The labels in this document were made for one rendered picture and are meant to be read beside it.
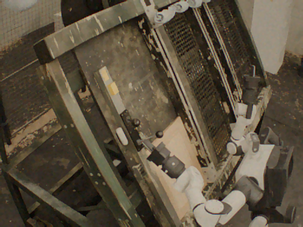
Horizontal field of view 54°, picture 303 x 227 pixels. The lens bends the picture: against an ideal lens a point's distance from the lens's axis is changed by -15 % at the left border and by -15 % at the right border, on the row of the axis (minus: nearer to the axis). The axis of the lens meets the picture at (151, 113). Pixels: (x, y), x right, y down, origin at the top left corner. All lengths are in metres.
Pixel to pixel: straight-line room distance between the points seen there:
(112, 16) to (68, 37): 0.29
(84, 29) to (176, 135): 0.83
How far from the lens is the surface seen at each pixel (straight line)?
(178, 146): 1.92
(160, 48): 1.83
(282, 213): 1.87
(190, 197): 1.42
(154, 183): 1.71
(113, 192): 1.50
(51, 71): 1.34
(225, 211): 1.34
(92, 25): 1.47
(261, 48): 5.60
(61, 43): 1.34
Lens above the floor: 2.44
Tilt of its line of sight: 36 degrees down
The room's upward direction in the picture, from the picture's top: 3 degrees clockwise
